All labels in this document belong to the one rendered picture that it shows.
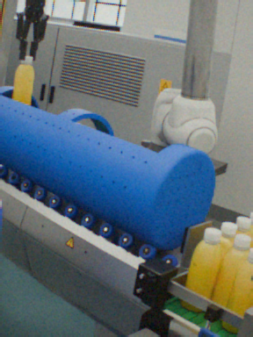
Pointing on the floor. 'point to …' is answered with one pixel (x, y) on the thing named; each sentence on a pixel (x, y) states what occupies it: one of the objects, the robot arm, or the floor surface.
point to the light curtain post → (5, 34)
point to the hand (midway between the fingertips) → (28, 51)
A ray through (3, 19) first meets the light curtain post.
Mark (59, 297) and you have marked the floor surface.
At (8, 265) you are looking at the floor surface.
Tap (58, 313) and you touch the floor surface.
